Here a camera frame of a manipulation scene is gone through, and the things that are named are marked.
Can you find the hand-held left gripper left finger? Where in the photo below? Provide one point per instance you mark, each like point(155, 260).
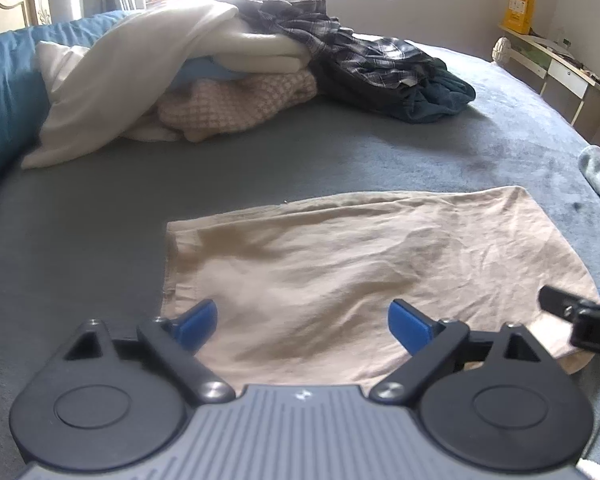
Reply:
point(197, 322)

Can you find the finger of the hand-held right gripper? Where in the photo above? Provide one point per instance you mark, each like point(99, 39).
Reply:
point(597, 330)

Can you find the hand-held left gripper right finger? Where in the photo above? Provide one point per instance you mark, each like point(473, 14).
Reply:
point(410, 325)

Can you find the beige pants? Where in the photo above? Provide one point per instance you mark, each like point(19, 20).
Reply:
point(330, 270)

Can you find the grey bed blanket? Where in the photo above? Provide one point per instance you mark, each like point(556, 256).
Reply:
point(105, 220)

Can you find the pink knit sweater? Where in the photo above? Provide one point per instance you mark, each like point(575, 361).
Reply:
point(240, 102)

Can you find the dark teal garment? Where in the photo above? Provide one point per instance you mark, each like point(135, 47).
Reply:
point(440, 97)

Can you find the light blue garment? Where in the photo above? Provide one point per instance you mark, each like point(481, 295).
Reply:
point(200, 72)

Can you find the white garment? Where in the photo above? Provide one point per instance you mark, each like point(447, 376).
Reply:
point(130, 70)

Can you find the white pineapple ornament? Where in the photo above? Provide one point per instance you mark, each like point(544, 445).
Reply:
point(501, 50)

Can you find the dark plaid shirt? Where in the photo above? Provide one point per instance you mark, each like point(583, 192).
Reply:
point(340, 45)

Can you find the blue duvet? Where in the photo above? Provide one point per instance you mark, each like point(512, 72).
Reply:
point(5, 100)

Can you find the yellow box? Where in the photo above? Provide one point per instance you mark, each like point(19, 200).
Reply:
point(519, 10)

